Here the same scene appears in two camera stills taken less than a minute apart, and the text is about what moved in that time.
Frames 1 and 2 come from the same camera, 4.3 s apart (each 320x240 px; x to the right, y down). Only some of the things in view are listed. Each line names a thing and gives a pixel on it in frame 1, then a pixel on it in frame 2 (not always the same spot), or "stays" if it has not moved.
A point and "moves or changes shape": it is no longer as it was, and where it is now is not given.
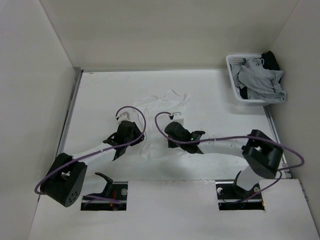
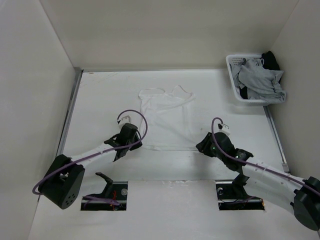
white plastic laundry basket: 233,60 stays
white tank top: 154,144 moves or changes shape
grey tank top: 261,83 stays
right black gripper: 172,144 to 203,145
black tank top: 270,62 stays
